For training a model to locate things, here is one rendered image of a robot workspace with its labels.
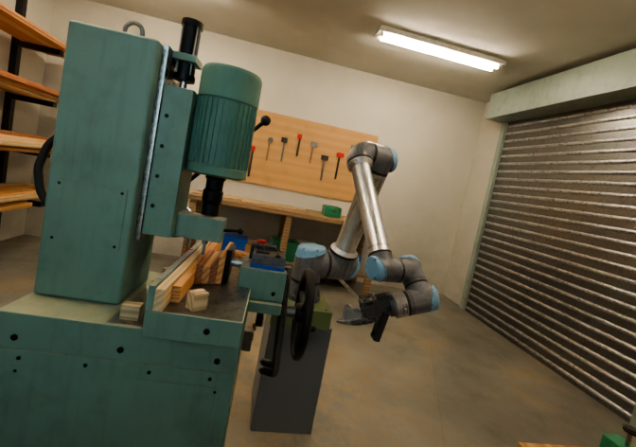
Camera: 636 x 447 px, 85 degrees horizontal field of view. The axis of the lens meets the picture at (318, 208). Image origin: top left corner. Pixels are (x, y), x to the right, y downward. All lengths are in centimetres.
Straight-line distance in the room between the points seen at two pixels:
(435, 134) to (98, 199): 443
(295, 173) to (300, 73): 123
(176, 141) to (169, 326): 49
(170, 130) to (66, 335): 57
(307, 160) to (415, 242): 187
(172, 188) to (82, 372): 50
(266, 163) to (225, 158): 340
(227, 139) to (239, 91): 14
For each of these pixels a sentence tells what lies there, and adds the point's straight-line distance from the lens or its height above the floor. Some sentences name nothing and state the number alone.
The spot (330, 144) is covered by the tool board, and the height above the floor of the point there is 172.
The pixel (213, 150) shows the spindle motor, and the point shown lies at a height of 127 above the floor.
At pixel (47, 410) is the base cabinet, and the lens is 119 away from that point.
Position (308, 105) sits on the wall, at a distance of 454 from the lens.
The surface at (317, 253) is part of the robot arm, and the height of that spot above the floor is 89.
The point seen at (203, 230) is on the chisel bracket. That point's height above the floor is 103.
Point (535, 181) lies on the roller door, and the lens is 426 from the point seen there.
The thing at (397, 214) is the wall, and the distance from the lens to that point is 483.
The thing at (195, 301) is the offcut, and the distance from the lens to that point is 85.
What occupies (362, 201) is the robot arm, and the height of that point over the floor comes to 119.
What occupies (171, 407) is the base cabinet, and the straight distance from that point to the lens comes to 109.
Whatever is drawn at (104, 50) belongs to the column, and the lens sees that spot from 112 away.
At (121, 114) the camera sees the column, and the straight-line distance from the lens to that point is 107.
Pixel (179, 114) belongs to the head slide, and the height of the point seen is 135.
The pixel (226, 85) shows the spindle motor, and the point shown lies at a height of 145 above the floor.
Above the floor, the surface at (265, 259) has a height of 99.
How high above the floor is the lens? 124
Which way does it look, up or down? 4 degrees down
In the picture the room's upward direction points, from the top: 11 degrees clockwise
